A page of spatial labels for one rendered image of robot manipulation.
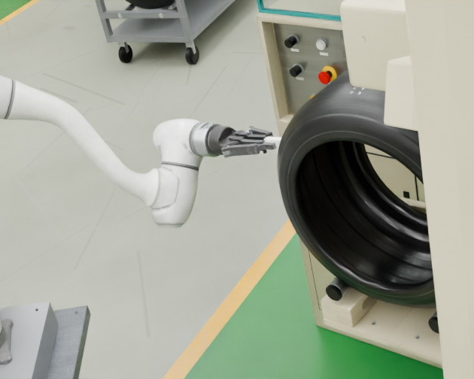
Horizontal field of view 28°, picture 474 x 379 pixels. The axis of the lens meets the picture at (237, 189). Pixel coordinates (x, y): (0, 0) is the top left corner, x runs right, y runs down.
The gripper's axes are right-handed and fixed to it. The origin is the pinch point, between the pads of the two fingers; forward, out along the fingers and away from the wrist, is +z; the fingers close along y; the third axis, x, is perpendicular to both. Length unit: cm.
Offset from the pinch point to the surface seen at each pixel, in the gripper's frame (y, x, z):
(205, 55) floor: 245, 85, -274
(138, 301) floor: 39, 104, -143
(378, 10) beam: -36, -47, 64
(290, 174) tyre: -11.7, 1.0, 12.0
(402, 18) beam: -36, -45, 68
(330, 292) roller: -11.1, 34.4, 12.6
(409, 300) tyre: -11.4, 32.3, 35.5
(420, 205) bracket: 24.2, 30.8, 18.7
